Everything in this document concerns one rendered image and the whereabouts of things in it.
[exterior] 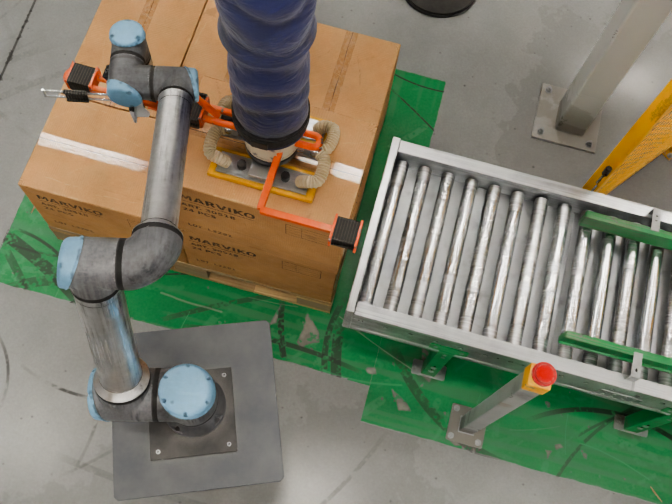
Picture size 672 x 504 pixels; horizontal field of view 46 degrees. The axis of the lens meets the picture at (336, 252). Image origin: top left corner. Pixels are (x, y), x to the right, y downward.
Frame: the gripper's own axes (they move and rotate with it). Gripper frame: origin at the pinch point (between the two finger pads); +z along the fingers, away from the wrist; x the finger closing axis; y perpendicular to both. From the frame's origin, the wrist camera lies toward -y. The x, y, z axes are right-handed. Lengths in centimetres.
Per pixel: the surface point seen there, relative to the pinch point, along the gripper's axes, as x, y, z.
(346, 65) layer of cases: 66, 50, 53
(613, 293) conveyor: 6, 168, 58
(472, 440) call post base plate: -51, 139, 107
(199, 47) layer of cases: 56, -8, 53
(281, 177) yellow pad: -8.1, 46.6, 7.6
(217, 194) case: -17.1, 28.6, 13.1
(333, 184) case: -3, 62, 13
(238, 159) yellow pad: -5.2, 31.7, 9.9
